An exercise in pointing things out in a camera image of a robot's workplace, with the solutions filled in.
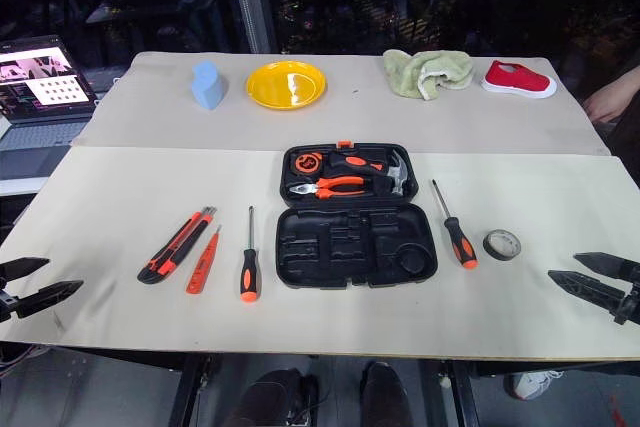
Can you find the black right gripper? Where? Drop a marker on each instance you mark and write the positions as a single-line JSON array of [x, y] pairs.
[[631, 304]]

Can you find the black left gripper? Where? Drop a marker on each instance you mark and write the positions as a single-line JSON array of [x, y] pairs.
[[5, 307]]

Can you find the black electrical tape roll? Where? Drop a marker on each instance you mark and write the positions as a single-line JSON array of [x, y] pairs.
[[492, 249]]

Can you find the orange voltage tester pen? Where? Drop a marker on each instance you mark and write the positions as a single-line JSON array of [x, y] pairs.
[[202, 264]]

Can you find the person's bare forearm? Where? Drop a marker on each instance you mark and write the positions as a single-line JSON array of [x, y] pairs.
[[627, 87]]

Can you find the black tool case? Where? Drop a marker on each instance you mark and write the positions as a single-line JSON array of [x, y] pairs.
[[350, 252]]

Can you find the person's bare hand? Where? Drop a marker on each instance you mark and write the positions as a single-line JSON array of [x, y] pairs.
[[602, 109]]

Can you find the beige table cover sheet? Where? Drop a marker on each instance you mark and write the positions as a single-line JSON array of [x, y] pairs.
[[350, 122], [150, 312]]

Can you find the white sneaker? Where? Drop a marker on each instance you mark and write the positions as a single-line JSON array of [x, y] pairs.
[[535, 384]]

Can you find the orange black utility knife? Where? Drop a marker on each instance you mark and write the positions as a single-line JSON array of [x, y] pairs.
[[172, 252]]

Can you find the black table leg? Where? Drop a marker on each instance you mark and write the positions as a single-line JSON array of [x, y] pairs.
[[460, 397], [187, 392]]

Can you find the open laptop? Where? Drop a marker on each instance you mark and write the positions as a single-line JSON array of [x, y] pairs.
[[35, 77]]

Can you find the red white shoe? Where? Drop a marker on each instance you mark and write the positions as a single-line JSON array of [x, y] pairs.
[[520, 79]]

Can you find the dark rounded shape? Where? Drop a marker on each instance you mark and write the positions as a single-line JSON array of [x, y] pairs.
[[385, 397], [275, 397]]

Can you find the light blue foam block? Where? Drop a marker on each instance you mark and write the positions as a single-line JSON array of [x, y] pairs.
[[207, 89]]

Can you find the light green towel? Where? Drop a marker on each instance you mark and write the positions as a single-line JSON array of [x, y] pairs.
[[415, 72]]

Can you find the orange black tape measure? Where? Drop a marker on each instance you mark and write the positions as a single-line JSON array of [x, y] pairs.
[[307, 163]]

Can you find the yellow plastic plate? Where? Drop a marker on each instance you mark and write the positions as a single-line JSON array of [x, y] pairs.
[[285, 84]]

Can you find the grey metal window pillar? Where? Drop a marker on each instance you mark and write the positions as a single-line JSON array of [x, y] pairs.
[[252, 2]]

